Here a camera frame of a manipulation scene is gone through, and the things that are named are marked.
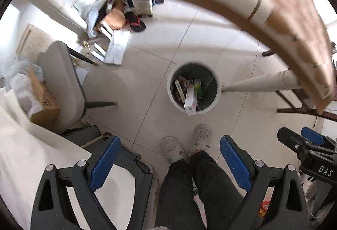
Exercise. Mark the dark brown wooden chair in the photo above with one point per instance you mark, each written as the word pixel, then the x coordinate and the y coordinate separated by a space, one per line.
pixel 295 110

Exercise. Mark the crumpled white plastic bag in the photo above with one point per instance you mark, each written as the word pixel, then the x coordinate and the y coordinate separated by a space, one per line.
pixel 96 11

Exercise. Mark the person's right leg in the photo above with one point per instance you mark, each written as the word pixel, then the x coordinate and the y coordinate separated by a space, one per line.
pixel 213 180

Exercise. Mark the beige board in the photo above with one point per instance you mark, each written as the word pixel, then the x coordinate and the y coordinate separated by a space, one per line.
pixel 31 40

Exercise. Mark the flat white carton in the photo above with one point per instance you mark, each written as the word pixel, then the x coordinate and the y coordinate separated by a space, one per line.
pixel 117 47

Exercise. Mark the person's left leg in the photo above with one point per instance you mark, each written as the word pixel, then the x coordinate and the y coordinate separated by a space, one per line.
pixel 176 193

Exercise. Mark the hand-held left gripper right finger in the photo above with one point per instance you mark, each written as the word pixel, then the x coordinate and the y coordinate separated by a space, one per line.
pixel 235 164

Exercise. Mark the brown checked tablecloth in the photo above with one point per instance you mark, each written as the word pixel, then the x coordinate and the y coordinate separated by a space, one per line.
pixel 289 22

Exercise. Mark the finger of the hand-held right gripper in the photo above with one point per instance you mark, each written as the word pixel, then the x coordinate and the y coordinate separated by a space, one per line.
pixel 312 135
pixel 289 139

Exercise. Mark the long white box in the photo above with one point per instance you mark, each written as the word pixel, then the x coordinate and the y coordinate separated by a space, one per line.
pixel 190 101

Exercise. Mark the grey fuzzy slipper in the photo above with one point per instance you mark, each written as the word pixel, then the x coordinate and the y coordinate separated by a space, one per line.
pixel 172 149
pixel 201 139

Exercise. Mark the white table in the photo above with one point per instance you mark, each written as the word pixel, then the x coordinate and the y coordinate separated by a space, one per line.
pixel 263 82

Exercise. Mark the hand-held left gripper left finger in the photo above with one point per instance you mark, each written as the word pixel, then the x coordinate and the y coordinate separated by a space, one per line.
pixel 105 161

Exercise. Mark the red yellow packet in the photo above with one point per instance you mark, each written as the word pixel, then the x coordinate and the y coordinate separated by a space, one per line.
pixel 264 208

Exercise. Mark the white sheet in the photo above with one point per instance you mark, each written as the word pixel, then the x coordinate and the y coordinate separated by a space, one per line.
pixel 39 166

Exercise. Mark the red black slipper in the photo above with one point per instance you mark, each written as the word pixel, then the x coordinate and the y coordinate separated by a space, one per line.
pixel 135 22

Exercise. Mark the round white trash bin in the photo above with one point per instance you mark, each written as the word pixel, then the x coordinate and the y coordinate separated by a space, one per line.
pixel 172 80

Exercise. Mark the small brown cardboard box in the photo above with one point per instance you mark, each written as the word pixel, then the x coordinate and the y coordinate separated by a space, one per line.
pixel 114 18

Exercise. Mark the grey chair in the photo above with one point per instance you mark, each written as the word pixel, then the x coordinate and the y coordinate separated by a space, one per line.
pixel 63 82

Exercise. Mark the printed box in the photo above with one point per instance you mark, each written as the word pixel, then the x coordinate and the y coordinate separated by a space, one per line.
pixel 143 6

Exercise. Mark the person's leg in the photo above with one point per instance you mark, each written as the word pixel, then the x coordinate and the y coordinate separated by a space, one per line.
pixel 176 193
pixel 213 180

